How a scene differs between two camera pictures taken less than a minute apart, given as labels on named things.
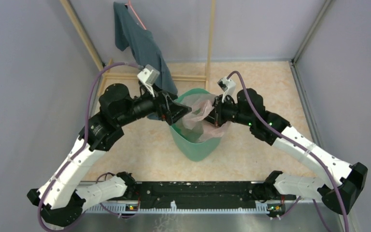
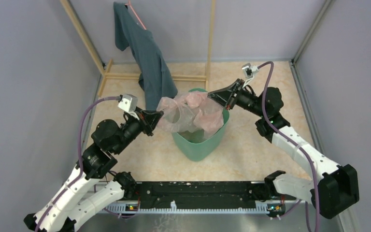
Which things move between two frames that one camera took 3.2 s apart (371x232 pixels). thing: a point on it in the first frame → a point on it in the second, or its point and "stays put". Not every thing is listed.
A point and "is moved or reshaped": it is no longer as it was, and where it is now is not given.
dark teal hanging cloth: (129, 31) stays put
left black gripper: (173, 111) → (149, 120)
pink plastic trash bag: (200, 104) is moved or reshaped
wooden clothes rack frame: (115, 77) stays put
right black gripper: (216, 117) → (222, 96)
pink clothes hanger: (129, 4) stays put
